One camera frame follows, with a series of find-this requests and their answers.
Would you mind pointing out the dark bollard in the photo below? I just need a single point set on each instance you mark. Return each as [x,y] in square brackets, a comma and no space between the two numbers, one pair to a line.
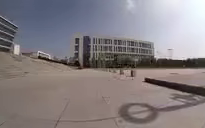
[121,71]
[132,73]

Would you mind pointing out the white building with window rows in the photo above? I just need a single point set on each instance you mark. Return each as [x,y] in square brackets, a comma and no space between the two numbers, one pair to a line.
[123,46]

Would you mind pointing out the grey paved plaza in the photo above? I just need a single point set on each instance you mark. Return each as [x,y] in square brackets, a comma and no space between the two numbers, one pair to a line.
[73,96]

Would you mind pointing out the low white building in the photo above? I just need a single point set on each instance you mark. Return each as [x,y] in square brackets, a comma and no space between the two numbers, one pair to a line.
[43,55]

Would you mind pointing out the pale tower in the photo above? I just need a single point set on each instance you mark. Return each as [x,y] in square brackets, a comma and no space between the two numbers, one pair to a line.
[170,53]

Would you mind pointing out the row of trees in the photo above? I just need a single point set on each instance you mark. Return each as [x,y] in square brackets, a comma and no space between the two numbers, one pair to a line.
[176,62]

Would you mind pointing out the small white structure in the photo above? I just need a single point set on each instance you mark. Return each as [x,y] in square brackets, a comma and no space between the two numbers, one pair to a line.
[16,49]

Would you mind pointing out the wide stone steps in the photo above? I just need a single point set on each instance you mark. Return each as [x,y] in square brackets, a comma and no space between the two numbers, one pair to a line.
[13,65]

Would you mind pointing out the grey building with banded front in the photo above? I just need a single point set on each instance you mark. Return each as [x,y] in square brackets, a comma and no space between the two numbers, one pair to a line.
[0,33]

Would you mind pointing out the low dark wall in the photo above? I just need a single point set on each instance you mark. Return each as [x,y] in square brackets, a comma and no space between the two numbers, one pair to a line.
[180,86]

